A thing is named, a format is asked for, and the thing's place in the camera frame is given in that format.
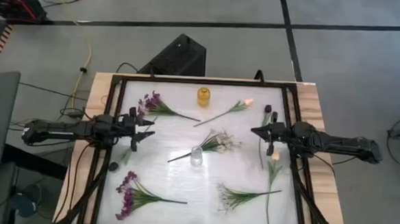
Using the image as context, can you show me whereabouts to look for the white artificial flower bunch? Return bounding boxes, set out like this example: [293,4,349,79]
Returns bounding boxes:
[214,183,282,217]
[166,126,244,167]

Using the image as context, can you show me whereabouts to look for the black metal table frame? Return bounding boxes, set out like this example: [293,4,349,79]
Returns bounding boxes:
[53,69,356,224]

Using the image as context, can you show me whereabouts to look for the black arched clamp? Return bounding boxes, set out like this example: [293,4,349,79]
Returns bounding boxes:
[253,69,266,84]

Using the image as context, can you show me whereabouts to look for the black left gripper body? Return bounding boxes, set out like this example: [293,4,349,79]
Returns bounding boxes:
[114,105,140,153]

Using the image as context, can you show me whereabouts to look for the clear glass vase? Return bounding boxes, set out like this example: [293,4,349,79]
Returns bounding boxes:
[189,145,204,167]

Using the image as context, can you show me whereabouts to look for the dark headphones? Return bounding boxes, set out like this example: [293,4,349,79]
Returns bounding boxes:
[8,182,46,220]

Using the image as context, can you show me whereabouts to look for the peach artificial tulip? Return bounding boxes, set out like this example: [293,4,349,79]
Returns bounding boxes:
[193,94,255,131]
[264,150,284,224]

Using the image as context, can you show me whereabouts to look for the black floor beam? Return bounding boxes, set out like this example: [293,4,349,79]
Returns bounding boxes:
[1,144,69,181]

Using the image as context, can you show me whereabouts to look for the yellow floor cable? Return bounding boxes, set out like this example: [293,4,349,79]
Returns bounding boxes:
[38,0,95,111]

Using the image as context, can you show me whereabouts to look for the purple artificial flower bunch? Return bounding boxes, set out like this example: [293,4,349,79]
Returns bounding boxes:
[113,170,190,224]
[136,90,203,123]

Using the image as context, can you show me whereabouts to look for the amber glass vase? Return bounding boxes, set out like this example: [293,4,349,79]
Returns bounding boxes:
[196,86,212,108]

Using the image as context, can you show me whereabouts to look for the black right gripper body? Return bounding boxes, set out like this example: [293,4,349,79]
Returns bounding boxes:
[266,111,295,158]

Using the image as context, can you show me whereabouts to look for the white glossy table sheet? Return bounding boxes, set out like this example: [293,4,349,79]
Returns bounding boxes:
[96,78,308,224]

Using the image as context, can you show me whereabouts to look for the black perforated box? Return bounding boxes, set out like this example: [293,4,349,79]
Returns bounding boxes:
[137,31,208,78]

